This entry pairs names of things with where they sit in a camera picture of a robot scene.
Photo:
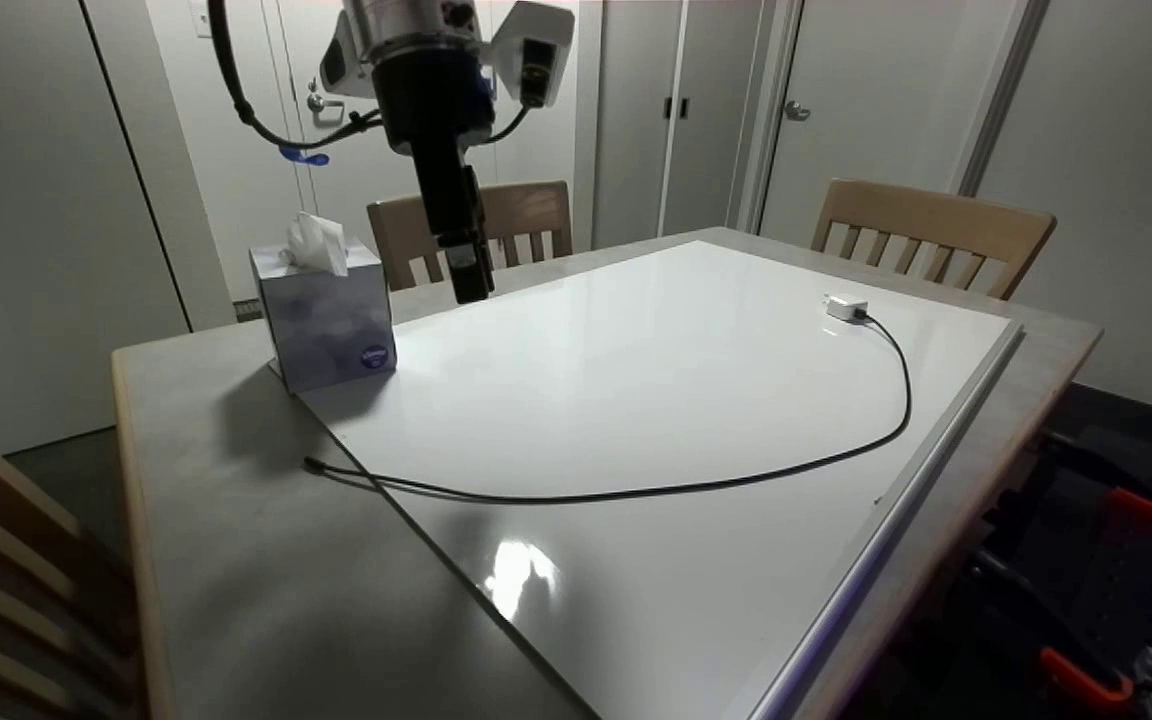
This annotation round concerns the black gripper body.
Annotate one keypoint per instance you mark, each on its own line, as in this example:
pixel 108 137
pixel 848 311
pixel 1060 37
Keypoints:
pixel 435 100

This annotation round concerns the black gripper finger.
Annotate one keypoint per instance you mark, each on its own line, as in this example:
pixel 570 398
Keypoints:
pixel 471 268
pixel 451 198

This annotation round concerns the white power adapter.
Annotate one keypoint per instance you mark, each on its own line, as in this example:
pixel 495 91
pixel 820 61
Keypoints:
pixel 845 311

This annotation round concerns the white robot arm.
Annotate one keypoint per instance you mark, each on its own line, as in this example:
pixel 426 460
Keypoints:
pixel 379 30

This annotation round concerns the dark wooden chair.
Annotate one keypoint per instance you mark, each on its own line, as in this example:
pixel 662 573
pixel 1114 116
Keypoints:
pixel 520 220

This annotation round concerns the tissue box with tissue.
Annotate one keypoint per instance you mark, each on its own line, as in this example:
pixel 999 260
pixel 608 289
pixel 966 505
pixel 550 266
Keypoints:
pixel 325 307

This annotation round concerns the white whiteboard panel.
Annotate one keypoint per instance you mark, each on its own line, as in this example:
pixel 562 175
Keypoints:
pixel 674 474

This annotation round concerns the light wooden chair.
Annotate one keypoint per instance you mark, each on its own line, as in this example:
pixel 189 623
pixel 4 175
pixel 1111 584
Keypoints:
pixel 947 236

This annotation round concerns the wooden chair at left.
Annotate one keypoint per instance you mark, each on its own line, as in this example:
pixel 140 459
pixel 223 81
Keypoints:
pixel 71 634

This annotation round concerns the door lever handle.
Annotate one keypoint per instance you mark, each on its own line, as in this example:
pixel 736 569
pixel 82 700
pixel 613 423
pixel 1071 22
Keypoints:
pixel 325 108

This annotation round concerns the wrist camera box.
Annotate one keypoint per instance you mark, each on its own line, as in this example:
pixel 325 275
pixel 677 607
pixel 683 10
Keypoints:
pixel 528 50

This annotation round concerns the orange handled clamp upper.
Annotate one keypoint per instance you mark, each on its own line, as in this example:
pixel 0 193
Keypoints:
pixel 1132 505

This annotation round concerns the orange handled clamp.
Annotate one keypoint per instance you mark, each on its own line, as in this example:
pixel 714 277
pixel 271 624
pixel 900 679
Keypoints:
pixel 1082 684
pixel 1132 505

